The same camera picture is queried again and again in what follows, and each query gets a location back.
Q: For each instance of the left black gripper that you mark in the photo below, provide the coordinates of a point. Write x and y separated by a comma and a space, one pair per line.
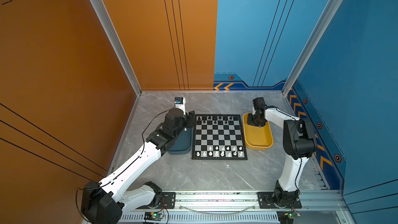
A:
189, 119

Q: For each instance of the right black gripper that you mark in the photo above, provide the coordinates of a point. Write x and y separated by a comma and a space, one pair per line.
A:
250, 123

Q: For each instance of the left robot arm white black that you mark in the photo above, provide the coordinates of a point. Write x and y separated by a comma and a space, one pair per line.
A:
106, 201

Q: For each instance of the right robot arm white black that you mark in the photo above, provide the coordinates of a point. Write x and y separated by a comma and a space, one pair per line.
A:
299, 144

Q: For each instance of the right green circuit board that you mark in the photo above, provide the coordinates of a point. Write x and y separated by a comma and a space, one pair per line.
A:
291, 215

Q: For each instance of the green circuit board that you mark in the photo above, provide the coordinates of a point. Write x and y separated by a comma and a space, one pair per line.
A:
153, 217
291, 215

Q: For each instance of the left green circuit board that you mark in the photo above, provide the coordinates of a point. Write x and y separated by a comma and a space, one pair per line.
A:
153, 217

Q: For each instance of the yellow plastic tray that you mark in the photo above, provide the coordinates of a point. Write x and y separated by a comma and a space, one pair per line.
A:
257, 138

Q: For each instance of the teal plastic tray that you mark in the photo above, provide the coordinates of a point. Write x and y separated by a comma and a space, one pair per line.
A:
183, 143

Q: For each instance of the black and white chessboard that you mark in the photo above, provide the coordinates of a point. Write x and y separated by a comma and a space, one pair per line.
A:
218, 137

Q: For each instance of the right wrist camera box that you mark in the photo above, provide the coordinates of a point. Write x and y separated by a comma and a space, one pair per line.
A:
259, 103

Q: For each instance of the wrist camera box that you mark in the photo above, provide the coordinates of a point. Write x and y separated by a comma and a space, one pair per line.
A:
259, 103
180, 103

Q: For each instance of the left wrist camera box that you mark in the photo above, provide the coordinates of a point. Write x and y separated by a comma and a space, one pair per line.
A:
180, 103

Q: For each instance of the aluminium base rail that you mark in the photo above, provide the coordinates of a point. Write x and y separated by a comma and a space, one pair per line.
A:
251, 200

